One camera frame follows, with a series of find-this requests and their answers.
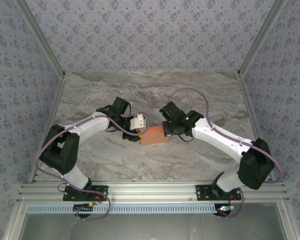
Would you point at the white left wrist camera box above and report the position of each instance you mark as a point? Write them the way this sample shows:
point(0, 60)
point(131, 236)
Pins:
point(138, 122)

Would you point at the aluminium cross beam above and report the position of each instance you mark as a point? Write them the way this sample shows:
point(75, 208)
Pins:
point(152, 191)

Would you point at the aluminium frame post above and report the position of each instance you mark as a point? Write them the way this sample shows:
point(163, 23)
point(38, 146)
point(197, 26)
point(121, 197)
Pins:
point(259, 37)
point(43, 37)

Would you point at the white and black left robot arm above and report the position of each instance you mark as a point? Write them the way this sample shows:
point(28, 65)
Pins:
point(57, 150)

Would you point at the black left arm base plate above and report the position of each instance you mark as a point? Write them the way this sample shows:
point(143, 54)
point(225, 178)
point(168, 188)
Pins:
point(100, 193)

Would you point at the aluminium table side rail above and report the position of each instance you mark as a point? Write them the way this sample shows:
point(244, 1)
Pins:
point(248, 105)
point(55, 105)

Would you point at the aluminium lower frame rail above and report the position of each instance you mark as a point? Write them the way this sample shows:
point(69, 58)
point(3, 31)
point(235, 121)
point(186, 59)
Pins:
point(287, 222)
point(15, 222)

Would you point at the black adapter board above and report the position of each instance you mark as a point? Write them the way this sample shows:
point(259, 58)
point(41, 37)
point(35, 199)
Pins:
point(225, 208)
point(81, 208)

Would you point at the orange paper box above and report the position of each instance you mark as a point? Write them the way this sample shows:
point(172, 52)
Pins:
point(153, 136)

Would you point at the grey metal panel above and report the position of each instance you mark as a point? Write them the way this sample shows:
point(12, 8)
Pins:
point(152, 228)

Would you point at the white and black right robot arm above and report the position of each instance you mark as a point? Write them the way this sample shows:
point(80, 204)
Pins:
point(255, 162)

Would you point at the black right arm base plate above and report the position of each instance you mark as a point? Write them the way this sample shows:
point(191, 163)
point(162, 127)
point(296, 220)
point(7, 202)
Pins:
point(202, 192)

